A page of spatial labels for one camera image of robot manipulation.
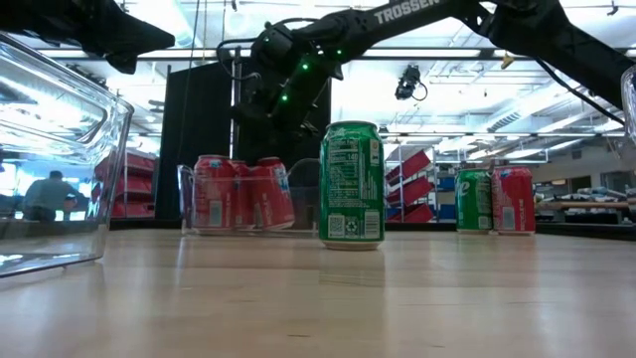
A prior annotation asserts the person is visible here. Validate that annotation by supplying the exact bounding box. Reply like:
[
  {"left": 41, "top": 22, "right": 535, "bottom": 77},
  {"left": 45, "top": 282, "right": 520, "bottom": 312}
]
[{"left": 22, "top": 170, "right": 80, "bottom": 223}]

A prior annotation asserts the black hanging camera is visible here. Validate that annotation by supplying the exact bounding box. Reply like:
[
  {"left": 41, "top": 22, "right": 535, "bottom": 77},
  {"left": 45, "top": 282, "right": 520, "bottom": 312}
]
[{"left": 395, "top": 63, "right": 428, "bottom": 102}]

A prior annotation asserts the wooden workbench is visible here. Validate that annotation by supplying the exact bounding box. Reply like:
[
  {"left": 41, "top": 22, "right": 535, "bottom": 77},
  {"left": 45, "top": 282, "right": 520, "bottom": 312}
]
[{"left": 536, "top": 186, "right": 636, "bottom": 225}]

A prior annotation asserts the green Sprite can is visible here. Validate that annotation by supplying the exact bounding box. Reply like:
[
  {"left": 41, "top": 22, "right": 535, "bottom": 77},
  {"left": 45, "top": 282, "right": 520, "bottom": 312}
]
[
  {"left": 318, "top": 120, "right": 387, "bottom": 252},
  {"left": 454, "top": 167, "right": 495, "bottom": 235}
]

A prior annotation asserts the red storage bin rack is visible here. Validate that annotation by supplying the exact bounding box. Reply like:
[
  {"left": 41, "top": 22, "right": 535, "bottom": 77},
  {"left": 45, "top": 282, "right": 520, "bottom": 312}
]
[
  {"left": 385, "top": 148, "right": 436, "bottom": 224},
  {"left": 93, "top": 148, "right": 158, "bottom": 220}
]

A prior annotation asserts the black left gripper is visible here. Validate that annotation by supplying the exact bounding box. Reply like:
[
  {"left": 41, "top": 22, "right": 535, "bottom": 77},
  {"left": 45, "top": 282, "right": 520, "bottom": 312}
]
[{"left": 49, "top": 0, "right": 176, "bottom": 77}]

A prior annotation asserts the black backdrop panel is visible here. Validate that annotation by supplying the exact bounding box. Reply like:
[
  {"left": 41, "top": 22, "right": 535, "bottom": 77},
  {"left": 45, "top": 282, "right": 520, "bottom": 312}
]
[{"left": 155, "top": 59, "right": 333, "bottom": 223}]

